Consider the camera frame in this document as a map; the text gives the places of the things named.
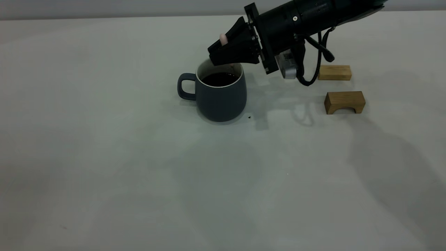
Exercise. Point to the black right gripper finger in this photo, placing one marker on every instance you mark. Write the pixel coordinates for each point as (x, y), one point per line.
(241, 28)
(237, 52)

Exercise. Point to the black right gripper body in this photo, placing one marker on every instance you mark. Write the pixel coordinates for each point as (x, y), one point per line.
(278, 28)

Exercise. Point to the dark grey ceramic mug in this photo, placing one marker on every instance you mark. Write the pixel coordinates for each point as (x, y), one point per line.
(221, 103)

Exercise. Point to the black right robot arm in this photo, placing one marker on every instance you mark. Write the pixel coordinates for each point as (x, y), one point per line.
(341, 10)

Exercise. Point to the flat rectangular wooden block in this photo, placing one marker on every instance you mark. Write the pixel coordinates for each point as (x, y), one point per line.
(334, 72)

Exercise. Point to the arched wooden block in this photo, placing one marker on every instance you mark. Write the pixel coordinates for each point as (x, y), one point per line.
(343, 98)

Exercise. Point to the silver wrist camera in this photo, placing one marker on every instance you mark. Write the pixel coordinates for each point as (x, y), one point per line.
(287, 66)

